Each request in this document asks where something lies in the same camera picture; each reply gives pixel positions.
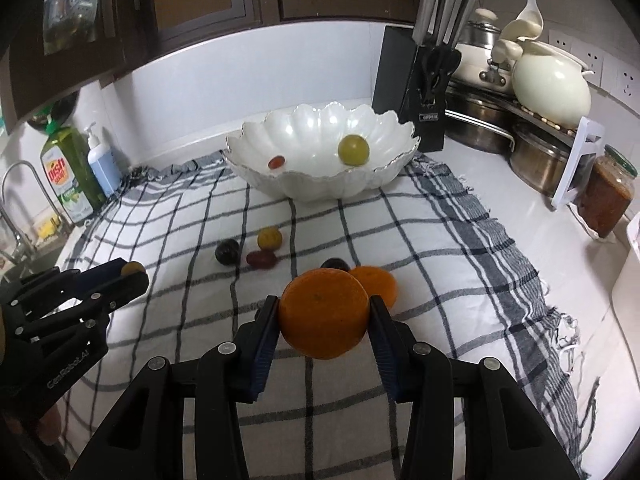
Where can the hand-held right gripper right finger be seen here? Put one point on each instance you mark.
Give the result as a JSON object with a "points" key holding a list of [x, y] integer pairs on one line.
{"points": [[385, 355]]}

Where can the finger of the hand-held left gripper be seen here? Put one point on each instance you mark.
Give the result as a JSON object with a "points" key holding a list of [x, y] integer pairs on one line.
{"points": [[100, 274], [125, 290]]}

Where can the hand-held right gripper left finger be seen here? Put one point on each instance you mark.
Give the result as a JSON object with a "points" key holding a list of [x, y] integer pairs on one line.
{"points": [[265, 355]]}

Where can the small yellow cherry tomato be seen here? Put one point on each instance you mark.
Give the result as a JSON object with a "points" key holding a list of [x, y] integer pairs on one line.
{"points": [[133, 268]]}

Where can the large orange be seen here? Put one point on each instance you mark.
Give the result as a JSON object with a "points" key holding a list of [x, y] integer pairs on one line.
{"points": [[322, 315]]}

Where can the small orange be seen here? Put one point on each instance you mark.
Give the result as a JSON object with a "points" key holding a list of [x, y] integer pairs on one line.
{"points": [[381, 285]]}

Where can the dark red cherry tomato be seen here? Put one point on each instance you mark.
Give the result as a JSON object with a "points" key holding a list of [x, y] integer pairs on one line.
{"points": [[261, 259]]}

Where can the white scalloped bowl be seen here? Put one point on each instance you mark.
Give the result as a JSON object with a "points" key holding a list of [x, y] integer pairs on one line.
{"points": [[310, 130]]}

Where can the person's left hand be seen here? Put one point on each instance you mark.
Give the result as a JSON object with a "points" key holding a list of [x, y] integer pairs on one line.
{"points": [[47, 425]]}

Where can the yellow sponge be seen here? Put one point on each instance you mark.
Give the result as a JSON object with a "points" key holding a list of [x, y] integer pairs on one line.
{"points": [[49, 227]]}

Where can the black white checkered cloth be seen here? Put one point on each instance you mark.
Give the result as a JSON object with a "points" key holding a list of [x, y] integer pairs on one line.
{"points": [[425, 270]]}

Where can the green dish soap bottle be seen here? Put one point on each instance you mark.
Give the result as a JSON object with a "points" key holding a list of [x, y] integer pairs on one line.
{"points": [[70, 175]]}

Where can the blue white pump bottle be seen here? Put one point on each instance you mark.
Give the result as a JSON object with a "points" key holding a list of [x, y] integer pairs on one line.
{"points": [[103, 165]]}

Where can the steel faucet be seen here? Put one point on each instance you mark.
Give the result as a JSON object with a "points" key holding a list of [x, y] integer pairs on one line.
{"points": [[20, 195]]}

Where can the green round fruit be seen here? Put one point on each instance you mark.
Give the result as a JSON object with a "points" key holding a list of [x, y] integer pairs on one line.
{"points": [[354, 149]]}

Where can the large steel pot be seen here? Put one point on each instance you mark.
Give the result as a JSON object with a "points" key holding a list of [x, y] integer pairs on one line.
{"points": [[475, 125]]}

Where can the white plastic container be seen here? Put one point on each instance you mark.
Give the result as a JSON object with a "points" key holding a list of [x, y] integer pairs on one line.
{"points": [[627, 300]]}

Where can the small steel pot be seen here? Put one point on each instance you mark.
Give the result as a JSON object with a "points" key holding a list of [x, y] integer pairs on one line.
{"points": [[540, 160]]}

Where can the packaged steel strainer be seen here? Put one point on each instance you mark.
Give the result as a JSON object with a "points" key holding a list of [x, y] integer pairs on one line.
{"points": [[70, 15]]}

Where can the glass jar of sauce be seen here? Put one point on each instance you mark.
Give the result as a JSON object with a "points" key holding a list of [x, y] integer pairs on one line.
{"points": [[605, 195]]}

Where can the white plastic rack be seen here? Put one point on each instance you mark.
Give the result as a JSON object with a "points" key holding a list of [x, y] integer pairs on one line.
{"points": [[575, 160]]}

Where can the black knife block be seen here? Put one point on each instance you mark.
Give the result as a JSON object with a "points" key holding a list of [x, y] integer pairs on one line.
{"points": [[395, 75]]}

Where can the large cream ceramic pot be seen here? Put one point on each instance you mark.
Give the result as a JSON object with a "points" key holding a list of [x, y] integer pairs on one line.
{"points": [[550, 85]]}

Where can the cream ladle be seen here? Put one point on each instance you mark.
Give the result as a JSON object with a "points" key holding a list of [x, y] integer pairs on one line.
{"points": [[527, 20]]}

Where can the dark wooden wall cabinet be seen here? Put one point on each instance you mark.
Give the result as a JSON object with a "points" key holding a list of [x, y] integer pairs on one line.
{"points": [[200, 5]]}

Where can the white wall socket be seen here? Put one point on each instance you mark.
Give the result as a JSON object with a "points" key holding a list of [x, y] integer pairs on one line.
{"points": [[585, 55], [625, 82]]}

